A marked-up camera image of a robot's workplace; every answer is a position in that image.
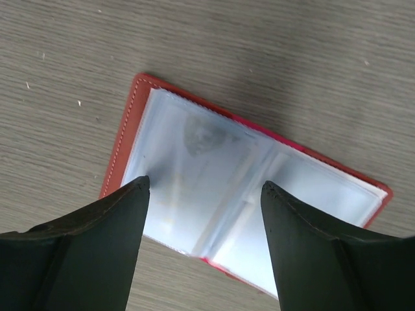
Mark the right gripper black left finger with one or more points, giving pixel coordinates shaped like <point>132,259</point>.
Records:
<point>84,260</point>

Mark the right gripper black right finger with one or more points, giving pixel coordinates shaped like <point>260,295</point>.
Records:
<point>323,263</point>

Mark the red leather card holder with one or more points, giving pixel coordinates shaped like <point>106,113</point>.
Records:
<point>234,240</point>

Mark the silver VIP card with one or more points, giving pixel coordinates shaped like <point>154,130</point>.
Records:
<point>192,163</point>

